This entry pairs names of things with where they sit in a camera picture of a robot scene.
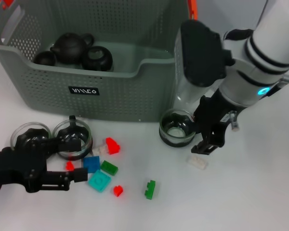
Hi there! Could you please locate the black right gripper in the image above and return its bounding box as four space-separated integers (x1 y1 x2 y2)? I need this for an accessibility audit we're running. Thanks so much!
191 90 244 154

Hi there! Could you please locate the blue building brick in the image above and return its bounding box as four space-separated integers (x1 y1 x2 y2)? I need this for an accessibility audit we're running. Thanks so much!
83 155 101 174

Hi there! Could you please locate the glass teacup with black holder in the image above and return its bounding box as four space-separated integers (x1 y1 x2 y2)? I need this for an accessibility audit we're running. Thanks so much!
81 45 114 72
10 121 51 147
52 115 92 161
158 108 197 147

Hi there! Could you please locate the grey-green perforated storage bin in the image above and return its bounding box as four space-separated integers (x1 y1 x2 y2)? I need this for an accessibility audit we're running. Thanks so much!
0 0 198 122

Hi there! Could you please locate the black clay teapot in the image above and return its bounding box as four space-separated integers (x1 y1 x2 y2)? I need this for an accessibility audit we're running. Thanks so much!
49 32 95 64

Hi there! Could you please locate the right gripper metal plug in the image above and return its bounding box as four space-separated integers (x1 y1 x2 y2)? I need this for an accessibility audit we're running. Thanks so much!
227 110 240 132

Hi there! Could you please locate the clear white building brick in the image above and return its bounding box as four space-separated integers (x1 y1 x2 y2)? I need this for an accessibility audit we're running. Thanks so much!
186 155 209 171
92 145 109 156

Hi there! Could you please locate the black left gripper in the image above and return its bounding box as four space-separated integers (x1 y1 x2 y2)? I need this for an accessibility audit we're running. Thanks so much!
0 129 89 193

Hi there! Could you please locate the small black clay teacup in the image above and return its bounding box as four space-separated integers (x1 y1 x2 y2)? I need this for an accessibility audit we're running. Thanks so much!
33 50 56 65

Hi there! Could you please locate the green rectangular building brick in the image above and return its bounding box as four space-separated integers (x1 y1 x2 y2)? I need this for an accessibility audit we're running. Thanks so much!
100 160 118 177

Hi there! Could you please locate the teal square flat plate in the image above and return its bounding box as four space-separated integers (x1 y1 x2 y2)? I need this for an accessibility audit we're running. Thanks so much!
88 169 111 193

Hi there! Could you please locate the green notched building brick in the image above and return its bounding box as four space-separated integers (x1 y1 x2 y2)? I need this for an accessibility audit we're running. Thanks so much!
144 180 157 200

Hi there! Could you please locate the large bright red brick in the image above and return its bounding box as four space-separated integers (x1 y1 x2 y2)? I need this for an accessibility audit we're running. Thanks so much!
105 137 121 155

